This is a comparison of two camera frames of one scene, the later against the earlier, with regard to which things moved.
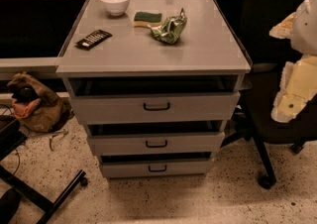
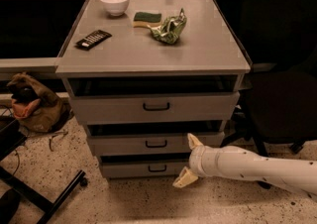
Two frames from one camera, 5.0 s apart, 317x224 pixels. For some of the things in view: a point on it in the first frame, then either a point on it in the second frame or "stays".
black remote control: [93, 40] stays
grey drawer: [157, 144] stays
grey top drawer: [135, 107] stays
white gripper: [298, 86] to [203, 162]
